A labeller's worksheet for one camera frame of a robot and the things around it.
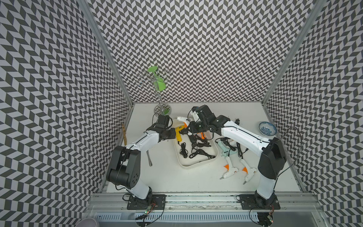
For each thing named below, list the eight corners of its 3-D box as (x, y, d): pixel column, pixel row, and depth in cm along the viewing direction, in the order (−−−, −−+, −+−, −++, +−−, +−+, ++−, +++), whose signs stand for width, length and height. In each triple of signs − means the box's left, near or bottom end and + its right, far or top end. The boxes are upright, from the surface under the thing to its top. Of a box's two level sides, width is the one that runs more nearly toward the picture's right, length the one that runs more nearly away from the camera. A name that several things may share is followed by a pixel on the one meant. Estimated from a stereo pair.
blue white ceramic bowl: (256, 130, 102) (259, 127, 99) (260, 123, 106) (262, 119, 103) (272, 138, 98) (275, 134, 95) (275, 130, 102) (278, 126, 99)
